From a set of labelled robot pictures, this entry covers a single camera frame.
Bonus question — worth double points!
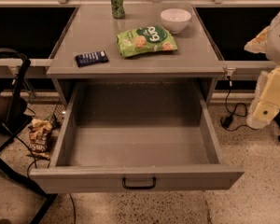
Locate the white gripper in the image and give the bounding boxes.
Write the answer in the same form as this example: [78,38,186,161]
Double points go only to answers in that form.
[244,27,280,129]

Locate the green rice chip bag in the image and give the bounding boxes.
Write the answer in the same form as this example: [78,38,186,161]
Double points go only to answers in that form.
[117,25,178,58]

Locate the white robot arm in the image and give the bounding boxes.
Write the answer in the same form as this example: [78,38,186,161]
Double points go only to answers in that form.
[244,12,280,129]

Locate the open grey top drawer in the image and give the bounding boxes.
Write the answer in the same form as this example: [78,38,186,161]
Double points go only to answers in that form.
[30,81,244,193]

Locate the brown chip bag on floor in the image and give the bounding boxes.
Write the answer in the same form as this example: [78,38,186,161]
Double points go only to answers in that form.
[28,119,52,160]

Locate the white bowl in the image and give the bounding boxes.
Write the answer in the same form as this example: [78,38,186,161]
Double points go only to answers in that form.
[161,8,191,34]

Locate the grey metal cabinet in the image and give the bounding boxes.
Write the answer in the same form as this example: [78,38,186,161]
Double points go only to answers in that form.
[48,2,223,104]

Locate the green soda can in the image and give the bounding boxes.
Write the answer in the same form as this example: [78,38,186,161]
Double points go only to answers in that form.
[111,0,125,19]

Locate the dark blue snack bar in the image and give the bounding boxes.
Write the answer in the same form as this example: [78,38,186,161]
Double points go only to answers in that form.
[75,50,108,67]

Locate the black chair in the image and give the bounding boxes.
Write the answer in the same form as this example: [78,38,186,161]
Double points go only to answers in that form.
[0,48,57,224]

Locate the black power adapter cable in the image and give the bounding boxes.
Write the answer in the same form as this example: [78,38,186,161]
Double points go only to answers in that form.
[219,75,256,133]

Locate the black drawer handle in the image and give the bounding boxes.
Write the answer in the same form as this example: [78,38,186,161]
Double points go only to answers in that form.
[122,177,156,190]

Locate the black floor cable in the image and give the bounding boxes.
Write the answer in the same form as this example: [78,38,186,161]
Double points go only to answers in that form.
[13,105,77,224]

